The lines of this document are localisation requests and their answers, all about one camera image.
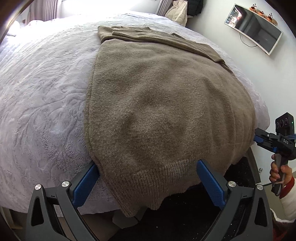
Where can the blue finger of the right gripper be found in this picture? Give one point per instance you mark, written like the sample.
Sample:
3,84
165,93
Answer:
258,139

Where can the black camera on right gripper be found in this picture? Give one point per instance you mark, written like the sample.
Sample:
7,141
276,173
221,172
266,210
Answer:
284,125

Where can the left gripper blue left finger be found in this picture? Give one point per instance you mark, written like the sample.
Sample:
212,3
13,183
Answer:
42,219

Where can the brown knit sweater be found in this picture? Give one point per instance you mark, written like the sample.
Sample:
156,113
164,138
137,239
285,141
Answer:
156,104

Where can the white embossed bed blanket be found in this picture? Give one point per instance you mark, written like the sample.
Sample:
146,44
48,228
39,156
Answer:
45,70

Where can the wall mounted curved monitor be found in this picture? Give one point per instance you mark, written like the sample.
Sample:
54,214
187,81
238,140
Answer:
256,26

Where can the white sleeve right forearm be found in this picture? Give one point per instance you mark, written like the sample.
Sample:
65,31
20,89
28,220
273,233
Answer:
288,200

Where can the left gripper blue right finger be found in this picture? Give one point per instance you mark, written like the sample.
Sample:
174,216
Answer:
245,213

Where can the cream jacket hanging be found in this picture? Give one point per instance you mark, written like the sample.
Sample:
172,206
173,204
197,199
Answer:
178,12

